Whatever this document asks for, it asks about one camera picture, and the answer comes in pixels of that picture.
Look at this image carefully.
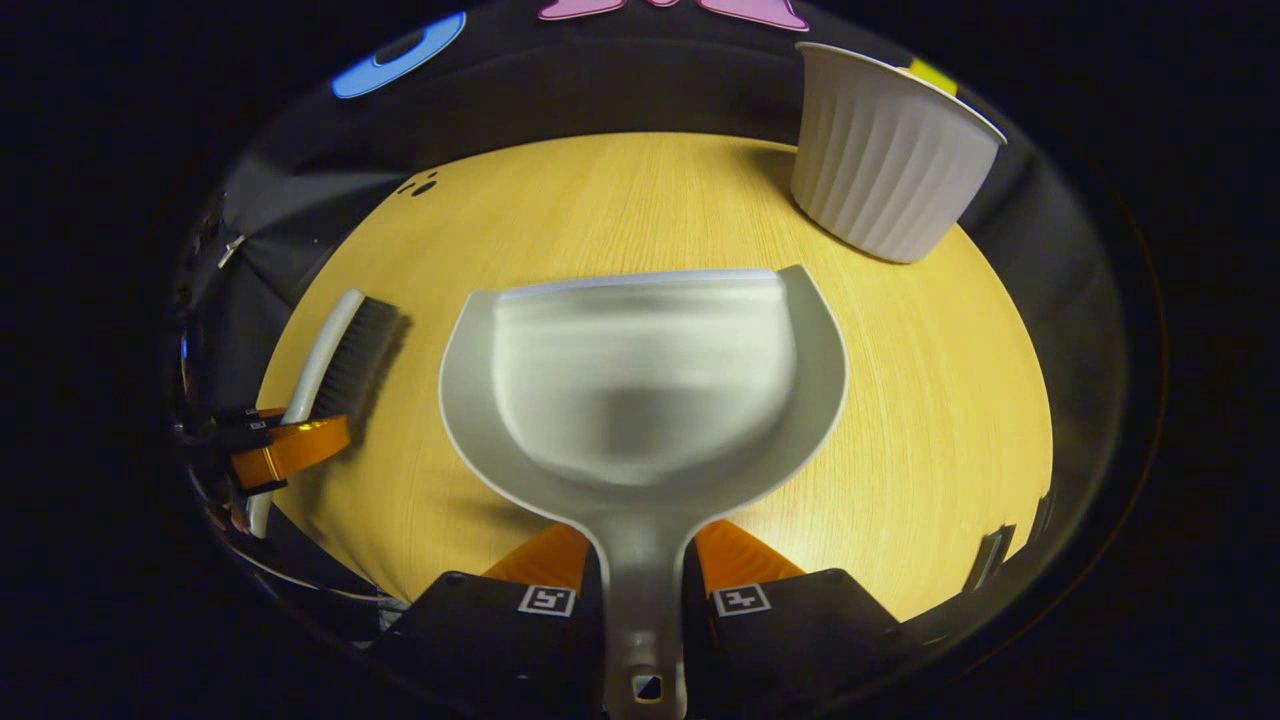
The dark grey bar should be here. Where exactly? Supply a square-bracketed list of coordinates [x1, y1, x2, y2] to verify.
[962, 524, 1017, 593]

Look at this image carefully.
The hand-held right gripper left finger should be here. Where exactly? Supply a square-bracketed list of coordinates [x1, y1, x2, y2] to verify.
[370, 520, 607, 720]

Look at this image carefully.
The white ribbed garbage bin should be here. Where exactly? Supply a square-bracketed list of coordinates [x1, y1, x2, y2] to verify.
[790, 42, 1008, 265]

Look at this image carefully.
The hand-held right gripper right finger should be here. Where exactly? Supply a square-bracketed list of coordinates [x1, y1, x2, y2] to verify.
[684, 518, 916, 716]

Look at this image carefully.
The small white black-bristle broom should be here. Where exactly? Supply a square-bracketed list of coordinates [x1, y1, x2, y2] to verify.
[245, 288, 401, 539]

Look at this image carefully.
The grey plastic dustpan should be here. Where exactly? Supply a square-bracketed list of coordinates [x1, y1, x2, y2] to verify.
[438, 264, 849, 720]

